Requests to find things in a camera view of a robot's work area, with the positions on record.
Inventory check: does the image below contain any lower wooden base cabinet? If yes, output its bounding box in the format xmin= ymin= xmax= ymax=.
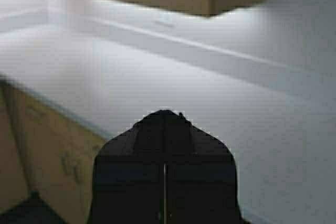
xmin=1 ymin=81 xmax=106 ymax=223

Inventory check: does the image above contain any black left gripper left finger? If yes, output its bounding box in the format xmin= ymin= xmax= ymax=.
xmin=88 ymin=110 xmax=164 ymax=223

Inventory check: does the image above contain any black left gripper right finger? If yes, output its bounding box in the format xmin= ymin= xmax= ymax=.
xmin=164 ymin=110 xmax=243 ymax=223

